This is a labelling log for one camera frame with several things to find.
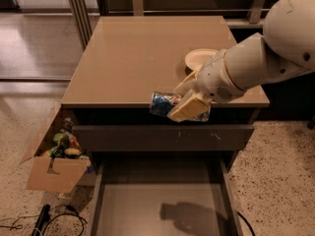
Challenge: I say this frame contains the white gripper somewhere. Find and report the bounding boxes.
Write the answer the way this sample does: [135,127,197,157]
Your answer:
[167,49,245,122]

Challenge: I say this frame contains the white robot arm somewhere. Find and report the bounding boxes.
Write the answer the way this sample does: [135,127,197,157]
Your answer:
[167,0,315,122]

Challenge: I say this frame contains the grey top drawer front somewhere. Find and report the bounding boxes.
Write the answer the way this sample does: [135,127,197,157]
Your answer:
[74,125,254,152]

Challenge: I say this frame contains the grey drawer cabinet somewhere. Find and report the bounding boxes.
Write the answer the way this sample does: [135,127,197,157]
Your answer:
[62,17,269,179]

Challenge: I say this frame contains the open middle drawer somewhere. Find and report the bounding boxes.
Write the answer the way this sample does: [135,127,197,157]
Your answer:
[87,156,243,236]

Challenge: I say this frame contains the white paper bowl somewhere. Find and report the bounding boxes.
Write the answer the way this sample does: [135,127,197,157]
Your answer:
[185,48,218,71]

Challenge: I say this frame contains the snack items in box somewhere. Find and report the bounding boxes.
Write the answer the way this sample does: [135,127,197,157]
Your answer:
[41,117,89,160]

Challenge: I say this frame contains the cardboard box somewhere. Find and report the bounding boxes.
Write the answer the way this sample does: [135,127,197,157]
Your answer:
[21,104,95,193]

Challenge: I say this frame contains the black cable right floor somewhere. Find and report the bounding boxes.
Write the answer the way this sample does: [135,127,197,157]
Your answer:
[237,211,257,236]

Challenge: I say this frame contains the black cable on floor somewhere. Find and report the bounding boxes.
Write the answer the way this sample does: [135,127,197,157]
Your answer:
[0,204,89,236]

